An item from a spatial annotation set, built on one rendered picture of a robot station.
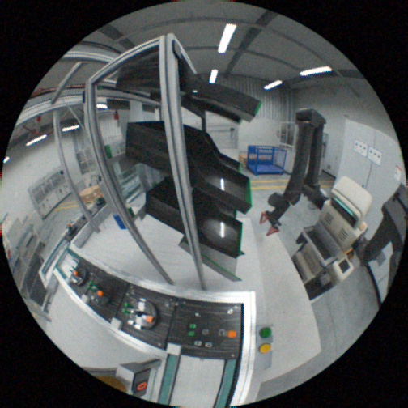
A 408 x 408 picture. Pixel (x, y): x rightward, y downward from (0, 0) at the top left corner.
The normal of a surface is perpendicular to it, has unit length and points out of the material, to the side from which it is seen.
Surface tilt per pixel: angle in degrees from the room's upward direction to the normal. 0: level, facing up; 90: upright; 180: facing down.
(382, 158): 90
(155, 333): 0
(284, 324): 0
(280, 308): 0
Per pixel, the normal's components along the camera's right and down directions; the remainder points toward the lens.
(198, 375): -0.07, -0.82
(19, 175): 1.00, -0.07
